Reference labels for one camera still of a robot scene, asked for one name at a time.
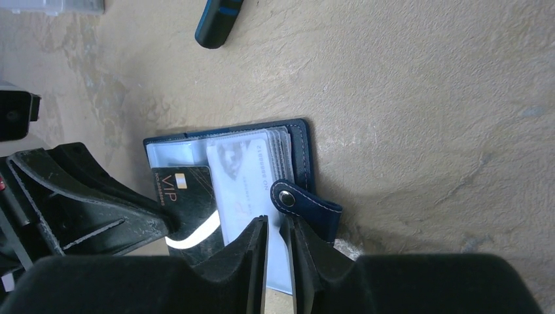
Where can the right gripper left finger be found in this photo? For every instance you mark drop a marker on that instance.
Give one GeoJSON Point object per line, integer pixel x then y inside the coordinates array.
{"type": "Point", "coordinates": [231, 281]}

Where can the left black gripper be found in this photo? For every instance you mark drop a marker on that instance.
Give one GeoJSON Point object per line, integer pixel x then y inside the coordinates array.
{"type": "Point", "coordinates": [60, 201]}

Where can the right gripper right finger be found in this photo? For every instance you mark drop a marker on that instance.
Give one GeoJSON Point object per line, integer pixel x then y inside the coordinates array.
{"type": "Point", "coordinates": [327, 281]}

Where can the black VIP credit card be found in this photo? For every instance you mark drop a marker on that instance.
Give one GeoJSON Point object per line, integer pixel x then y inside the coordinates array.
{"type": "Point", "coordinates": [186, 194]}

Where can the white VIP credit card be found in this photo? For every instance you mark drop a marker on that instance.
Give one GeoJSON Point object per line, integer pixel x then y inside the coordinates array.
{"type": "Point", "coordinates": [241, 174]}

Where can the blue handled pliers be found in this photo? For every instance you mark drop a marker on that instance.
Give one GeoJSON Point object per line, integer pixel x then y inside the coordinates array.
{"type": "Point", "coordinates": [216, 22]}

